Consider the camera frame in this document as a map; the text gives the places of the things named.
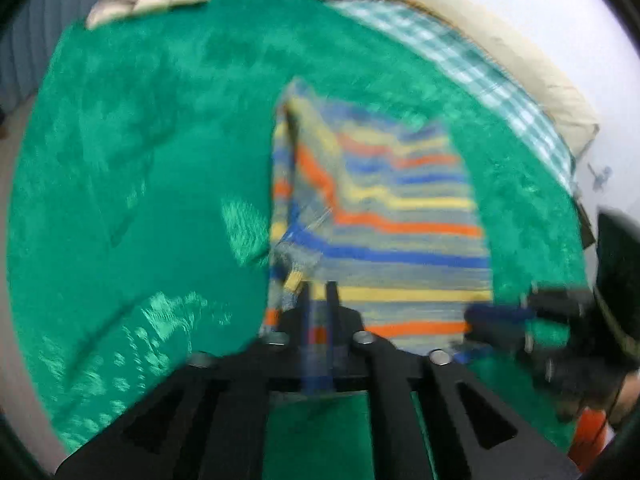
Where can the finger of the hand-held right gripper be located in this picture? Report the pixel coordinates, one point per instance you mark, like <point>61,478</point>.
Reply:
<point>505,337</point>
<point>500,313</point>

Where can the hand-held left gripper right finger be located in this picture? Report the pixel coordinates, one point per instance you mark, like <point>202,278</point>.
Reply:
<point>332,310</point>

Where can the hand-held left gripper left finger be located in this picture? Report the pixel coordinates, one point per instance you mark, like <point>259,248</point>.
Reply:
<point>306,310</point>

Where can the striped knit shirt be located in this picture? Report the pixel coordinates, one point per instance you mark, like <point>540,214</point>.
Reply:
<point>400,220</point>

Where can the orange fuzzy blanket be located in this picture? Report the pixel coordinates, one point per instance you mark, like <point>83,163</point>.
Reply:
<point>590,435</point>

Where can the green bed blanket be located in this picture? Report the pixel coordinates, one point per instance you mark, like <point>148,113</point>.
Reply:
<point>125,185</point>

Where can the cream padded headboard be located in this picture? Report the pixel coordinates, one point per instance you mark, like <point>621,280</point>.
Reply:
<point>525,60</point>

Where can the green checkered bed sheet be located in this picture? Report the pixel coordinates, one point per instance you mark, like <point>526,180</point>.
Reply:
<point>450,50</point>

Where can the cream patterned folded cloth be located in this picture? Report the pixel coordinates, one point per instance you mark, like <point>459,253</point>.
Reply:
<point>145,0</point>

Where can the blue pleated curtain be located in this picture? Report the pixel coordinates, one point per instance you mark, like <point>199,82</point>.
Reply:
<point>30,45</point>

